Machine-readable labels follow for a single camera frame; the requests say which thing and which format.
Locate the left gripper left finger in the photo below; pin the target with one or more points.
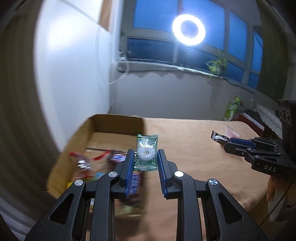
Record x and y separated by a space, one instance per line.
66 219

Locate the packaged sliced bread loaf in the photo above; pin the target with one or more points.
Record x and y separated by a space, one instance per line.
229 132

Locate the dark chocolate bar wrapper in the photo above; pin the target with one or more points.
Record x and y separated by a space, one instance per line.
125 182

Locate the green gift bag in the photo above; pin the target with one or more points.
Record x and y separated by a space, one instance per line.
231 108

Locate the green mint candy packet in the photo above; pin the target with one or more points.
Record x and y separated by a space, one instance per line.
146 154

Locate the potted green plant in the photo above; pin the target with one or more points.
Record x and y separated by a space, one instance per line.
217 67

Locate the ring light on tripod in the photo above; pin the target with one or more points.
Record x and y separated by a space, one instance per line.
187 31

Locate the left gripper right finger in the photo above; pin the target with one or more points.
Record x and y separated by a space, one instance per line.
163 171

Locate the tan table blanket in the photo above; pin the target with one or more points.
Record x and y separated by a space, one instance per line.
187 143

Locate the brown cardboard box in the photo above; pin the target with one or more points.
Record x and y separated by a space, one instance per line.
97 135

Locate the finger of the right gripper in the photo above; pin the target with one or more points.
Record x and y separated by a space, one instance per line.
243 142

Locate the white lace cloth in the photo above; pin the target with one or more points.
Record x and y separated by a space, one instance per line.
268 116

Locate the small dark candy wrapper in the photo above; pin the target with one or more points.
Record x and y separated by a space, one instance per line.
221 139

